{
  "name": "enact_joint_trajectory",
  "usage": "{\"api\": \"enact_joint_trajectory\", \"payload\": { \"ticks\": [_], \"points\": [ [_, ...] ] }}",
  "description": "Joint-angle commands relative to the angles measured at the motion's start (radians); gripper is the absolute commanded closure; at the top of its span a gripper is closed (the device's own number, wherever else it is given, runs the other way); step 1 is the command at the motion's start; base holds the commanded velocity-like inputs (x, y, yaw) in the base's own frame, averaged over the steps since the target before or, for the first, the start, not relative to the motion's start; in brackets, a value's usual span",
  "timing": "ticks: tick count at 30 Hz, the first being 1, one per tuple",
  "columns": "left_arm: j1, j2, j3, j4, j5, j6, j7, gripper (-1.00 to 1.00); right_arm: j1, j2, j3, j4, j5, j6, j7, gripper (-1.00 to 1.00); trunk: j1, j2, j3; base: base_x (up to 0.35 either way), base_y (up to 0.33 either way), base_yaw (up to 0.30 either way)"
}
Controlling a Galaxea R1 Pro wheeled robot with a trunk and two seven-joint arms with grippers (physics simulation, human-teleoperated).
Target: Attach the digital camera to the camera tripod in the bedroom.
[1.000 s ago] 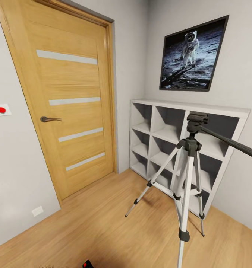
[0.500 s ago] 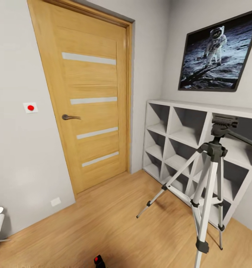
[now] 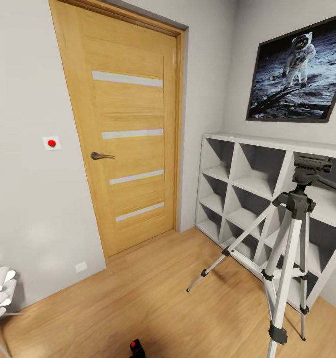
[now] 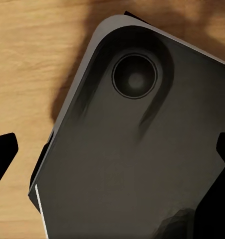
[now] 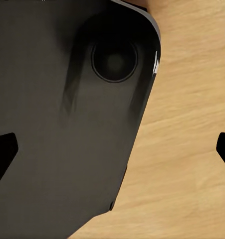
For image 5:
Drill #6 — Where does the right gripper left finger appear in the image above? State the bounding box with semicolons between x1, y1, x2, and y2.
0;132;18;180

